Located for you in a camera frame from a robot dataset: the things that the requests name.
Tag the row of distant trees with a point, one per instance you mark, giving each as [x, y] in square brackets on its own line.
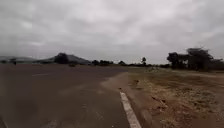
[106, 62]

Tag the tall thin tree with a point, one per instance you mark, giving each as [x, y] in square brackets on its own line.
[143, 60]

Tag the distant grey hill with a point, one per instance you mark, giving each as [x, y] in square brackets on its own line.
[78, 59]

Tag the white painted edge line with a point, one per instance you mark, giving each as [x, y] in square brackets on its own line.
[128, 110]

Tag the dark round tree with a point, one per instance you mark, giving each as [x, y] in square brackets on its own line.
[61, 58]

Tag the grey asphalt road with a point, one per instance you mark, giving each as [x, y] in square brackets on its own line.
[66, 96]

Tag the brown dirt roadside ground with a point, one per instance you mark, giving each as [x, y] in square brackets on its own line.
[180, 96]

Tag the group of dark trees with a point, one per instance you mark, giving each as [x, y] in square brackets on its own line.
[196, 59]

